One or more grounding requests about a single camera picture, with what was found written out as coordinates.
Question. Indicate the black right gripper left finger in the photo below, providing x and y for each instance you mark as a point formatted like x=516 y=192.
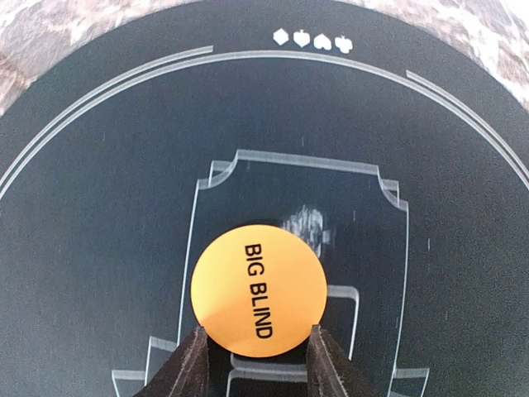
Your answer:
x=185 y=373

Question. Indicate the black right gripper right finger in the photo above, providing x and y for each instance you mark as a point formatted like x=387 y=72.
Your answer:
x=329 y=372

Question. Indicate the orange big blind button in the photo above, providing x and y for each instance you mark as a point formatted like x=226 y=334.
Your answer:
x=258 y=290

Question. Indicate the round black poker mat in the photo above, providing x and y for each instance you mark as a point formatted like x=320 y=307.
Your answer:
x=400 y=162

